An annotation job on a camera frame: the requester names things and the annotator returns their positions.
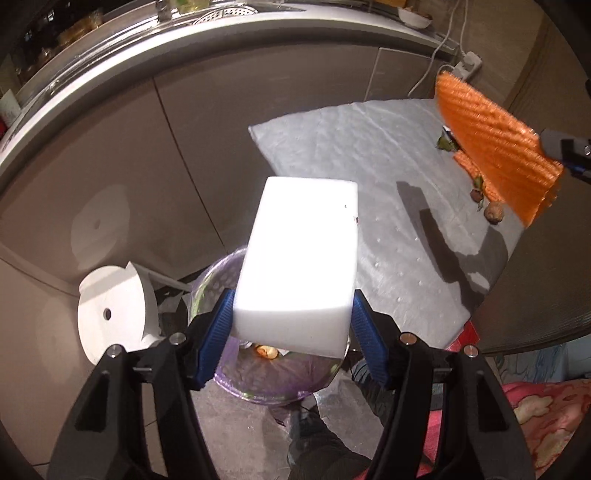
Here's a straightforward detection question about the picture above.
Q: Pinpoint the large green leaf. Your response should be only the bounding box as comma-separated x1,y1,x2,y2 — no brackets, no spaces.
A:
435,129,460,153

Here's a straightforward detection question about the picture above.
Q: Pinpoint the beige cabinet door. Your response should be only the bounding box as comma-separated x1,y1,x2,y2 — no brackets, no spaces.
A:
0,76,227,296
154,34,382,278

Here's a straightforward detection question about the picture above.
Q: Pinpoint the clear purple-rimmed bowl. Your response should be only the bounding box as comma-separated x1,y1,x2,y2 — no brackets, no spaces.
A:
187,247,352,407

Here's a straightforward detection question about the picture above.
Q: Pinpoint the white round stool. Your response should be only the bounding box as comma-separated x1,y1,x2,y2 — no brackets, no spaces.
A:
76,261,192,365

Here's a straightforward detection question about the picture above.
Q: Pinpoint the red floral blanket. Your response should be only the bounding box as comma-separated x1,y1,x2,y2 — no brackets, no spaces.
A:
422,346,591,480

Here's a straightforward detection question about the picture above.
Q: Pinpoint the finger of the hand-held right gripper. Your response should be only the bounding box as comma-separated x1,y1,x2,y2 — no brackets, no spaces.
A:
564,157,591,182
539,128,591,160

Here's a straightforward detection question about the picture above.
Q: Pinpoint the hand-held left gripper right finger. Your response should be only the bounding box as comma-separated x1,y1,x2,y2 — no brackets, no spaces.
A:
351,290,536,480

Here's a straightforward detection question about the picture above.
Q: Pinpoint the white power strip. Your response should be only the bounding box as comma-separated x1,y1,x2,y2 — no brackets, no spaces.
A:
450,51,482,79

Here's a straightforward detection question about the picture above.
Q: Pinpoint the red packaging box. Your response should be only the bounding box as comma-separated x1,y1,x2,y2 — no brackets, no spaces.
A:
450,320,481,352

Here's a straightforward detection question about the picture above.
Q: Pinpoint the white foam block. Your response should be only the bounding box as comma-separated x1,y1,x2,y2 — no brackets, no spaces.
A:
232,176,359,358

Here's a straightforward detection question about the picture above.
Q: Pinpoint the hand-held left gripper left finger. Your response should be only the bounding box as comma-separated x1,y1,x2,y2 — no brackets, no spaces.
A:
46,288,235,480

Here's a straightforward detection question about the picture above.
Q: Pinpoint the white power cable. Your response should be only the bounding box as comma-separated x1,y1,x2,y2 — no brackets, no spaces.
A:
455,0,468,56
409,0,465,97

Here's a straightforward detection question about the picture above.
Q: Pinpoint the steel sink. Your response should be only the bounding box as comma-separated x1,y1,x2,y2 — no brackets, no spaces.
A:
18,0,264,100

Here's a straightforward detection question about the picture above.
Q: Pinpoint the round metal steamer plate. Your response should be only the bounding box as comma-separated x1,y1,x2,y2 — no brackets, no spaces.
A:
191,6,257,24

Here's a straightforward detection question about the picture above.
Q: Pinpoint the orange foam net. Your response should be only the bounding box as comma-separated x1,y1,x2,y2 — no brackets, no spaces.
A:
434,71,566,227
452,150,506,204

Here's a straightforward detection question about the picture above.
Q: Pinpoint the white padded mat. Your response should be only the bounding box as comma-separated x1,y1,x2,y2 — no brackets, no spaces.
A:
248,97,522,349

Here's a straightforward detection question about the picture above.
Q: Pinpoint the white bowl with food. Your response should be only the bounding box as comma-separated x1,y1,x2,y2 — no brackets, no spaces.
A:
398,6,434,29

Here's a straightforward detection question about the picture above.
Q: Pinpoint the person's leg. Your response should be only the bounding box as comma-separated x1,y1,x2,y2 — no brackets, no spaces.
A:
286,360,393,480

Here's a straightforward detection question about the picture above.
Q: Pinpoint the brown scaly fruit shell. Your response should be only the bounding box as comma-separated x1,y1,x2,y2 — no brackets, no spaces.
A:
483,200,506,225

